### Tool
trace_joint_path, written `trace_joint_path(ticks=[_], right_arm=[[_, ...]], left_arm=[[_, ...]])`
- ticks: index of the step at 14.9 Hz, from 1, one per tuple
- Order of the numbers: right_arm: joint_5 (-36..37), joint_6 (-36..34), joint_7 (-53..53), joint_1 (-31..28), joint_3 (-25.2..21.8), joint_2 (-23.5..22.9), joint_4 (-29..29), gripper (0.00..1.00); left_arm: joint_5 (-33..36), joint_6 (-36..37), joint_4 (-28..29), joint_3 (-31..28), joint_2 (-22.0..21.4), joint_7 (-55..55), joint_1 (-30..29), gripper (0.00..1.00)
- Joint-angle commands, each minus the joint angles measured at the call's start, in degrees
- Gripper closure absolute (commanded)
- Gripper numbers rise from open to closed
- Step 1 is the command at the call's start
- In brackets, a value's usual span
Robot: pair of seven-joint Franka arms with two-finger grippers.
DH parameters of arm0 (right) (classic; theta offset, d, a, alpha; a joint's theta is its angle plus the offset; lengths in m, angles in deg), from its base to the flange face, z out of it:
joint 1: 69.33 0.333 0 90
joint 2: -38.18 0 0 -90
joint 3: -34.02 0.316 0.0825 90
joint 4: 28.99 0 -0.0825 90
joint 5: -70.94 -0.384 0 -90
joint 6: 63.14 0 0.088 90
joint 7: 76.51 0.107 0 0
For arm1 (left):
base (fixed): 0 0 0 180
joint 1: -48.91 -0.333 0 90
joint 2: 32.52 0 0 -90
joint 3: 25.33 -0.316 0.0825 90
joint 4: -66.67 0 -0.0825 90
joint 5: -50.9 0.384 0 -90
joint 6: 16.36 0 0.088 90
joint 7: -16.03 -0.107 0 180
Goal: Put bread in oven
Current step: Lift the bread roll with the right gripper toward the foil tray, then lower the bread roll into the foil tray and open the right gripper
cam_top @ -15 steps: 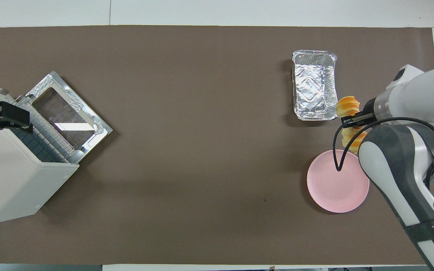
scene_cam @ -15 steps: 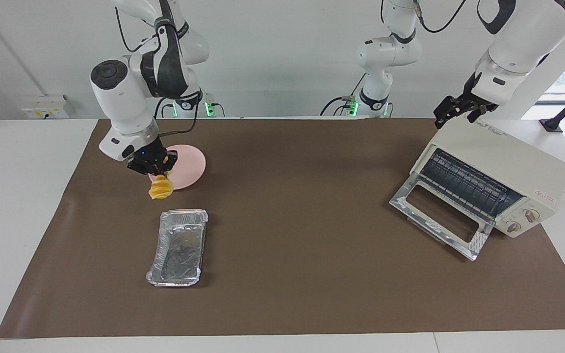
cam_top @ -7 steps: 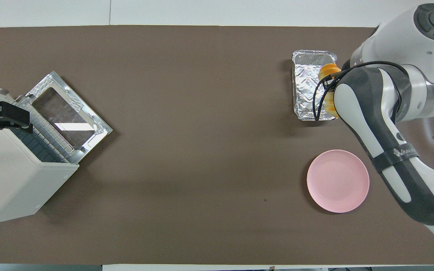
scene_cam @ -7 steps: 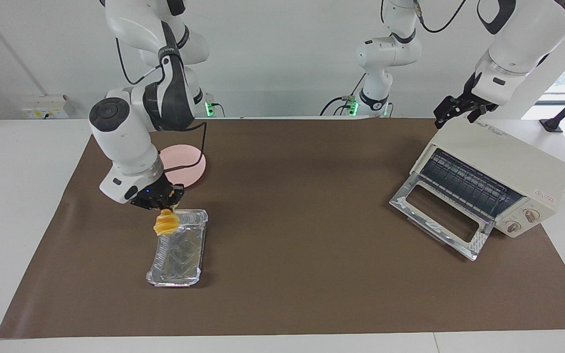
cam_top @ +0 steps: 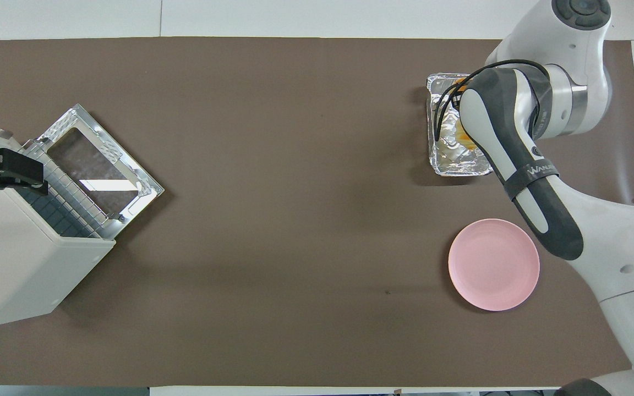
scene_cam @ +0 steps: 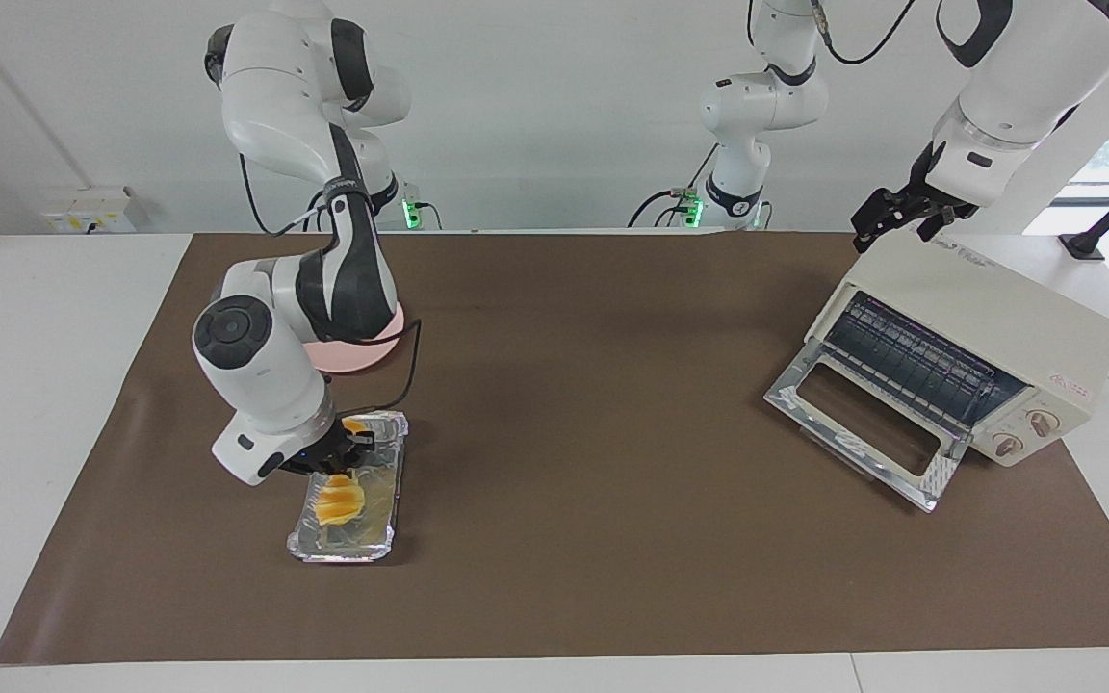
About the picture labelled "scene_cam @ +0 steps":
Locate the brown table mat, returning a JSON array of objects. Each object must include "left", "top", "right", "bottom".
[{"left": 0, "top": 231, "right": 1109, "bottom": 665}]

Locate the glass oven door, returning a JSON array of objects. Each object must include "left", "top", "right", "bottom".
[{"left": 764, "top": 339, "right": 971, "bottom": 513}]

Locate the glazed bread roll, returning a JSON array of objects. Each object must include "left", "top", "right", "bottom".
[{"left": 314, "top": 416, "right": 369, "bottom": 527}]

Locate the white toaster oven body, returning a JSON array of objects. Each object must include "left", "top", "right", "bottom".
[{"left": 805, "top": 231, "right": 1109, "bottom": 469}]

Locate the aluminium foil tray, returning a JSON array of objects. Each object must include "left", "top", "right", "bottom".
[{"left": 287, "top": 409, "right": 411, "bottom": 564}]

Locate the black base cable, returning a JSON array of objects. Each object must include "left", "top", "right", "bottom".
[{"left": 627, "top": 142, "right": 721, "bottom": 230}]

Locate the white wall socket box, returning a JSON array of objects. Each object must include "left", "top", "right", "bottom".
[{"left": 42, "top": 188, "right": 149, "bottom": 235}]

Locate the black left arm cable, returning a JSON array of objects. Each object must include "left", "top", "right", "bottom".
[{"left": 810, "top": 0, "right": 916, "bottom": 66}]

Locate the pink round plate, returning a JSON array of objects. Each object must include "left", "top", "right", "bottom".
[{"left": 309, "top": 300, "right": 406, "bottom": 374}]

